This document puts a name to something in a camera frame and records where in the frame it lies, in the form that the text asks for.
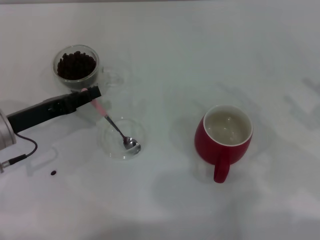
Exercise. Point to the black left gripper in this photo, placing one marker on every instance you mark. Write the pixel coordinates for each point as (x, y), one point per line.
(40, 113)

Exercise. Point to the loose coffee bean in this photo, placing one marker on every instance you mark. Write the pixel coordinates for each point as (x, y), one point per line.
(53, 172)

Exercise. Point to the red ceramic mug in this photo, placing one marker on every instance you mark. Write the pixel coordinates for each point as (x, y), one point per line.
(212, 150)

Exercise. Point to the coffee beans in glass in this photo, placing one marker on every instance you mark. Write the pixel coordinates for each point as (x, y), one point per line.
(76, 66)

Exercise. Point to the double-walled glass cup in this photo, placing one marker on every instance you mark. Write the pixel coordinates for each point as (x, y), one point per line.
(110, 75)

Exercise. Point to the clear glass saucer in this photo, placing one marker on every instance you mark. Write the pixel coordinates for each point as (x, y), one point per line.
(117, 153)

